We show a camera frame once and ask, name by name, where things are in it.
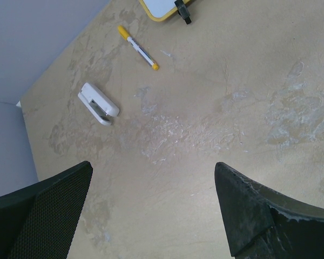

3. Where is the yellow capped marker pen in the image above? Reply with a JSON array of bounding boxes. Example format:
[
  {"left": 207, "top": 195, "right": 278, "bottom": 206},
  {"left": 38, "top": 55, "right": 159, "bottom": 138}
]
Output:
[{"left": 117, "top": 25, "right": 159, "bottom": 71}]

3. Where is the yellow framed whiteboard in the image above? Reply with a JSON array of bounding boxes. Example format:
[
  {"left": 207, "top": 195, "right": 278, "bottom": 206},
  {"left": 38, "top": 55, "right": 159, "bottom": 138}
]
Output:
[{"left": 139, "top": 0, "right": 189, "bottom": 22}]

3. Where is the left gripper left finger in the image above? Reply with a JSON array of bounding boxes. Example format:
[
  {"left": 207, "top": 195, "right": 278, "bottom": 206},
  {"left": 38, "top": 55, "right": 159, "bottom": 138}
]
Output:
[{"left": 0, "top": 161, "right": 93, "bottom": 258}]

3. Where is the black left whiteboard stand foot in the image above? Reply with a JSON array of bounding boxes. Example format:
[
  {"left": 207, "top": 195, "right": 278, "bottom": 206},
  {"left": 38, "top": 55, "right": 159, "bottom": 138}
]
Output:
[{"left": 174, "top": 0, "right": 192, "bottom": 25}]

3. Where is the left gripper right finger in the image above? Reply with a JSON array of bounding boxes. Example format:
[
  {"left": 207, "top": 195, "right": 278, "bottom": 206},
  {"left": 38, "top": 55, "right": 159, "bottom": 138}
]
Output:
[{"left": 214, "top": 162, "right": 324, "bottom": 258}]

